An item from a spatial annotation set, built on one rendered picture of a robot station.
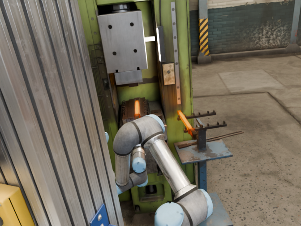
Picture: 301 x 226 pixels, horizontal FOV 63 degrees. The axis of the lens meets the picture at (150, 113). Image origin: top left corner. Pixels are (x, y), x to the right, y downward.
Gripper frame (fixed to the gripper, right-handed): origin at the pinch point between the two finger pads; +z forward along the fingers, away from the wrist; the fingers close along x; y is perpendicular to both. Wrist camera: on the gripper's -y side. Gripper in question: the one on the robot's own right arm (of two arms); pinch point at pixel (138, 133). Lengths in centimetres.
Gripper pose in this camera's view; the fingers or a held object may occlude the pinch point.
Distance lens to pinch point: 169.1
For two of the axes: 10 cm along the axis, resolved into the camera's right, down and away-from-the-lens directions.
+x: 9.9, -1.2, 0.1
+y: 1.1, 9.1, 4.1
